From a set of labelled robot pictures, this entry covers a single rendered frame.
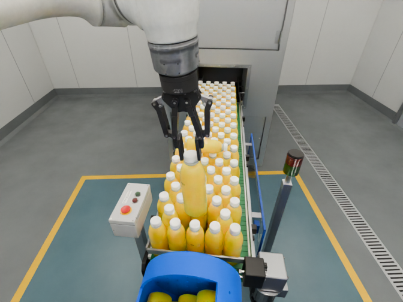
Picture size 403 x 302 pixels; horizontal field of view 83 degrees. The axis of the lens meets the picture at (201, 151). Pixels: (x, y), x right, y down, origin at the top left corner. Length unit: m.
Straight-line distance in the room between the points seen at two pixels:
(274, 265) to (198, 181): 0.61
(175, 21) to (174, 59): 0.06
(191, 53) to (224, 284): 0.53
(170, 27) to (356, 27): 5.13
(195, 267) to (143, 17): 0.55
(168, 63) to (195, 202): 0.39
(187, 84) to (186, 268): 0.44
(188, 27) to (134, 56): 4.35
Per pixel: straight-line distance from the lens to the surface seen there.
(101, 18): 0.50
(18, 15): 0.43
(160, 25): 0.40
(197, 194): 0.63
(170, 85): 0.45
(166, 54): 0.42
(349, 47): 5.48
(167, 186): 1.07
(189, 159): 0.58
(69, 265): 2.28
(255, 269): 0.91
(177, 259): 0.65
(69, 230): 2.50
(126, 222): 0.92
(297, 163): 0.97
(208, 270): 0.64
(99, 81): 5.10
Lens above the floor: 1.80
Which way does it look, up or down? 36 degrees down
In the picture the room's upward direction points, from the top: straight up
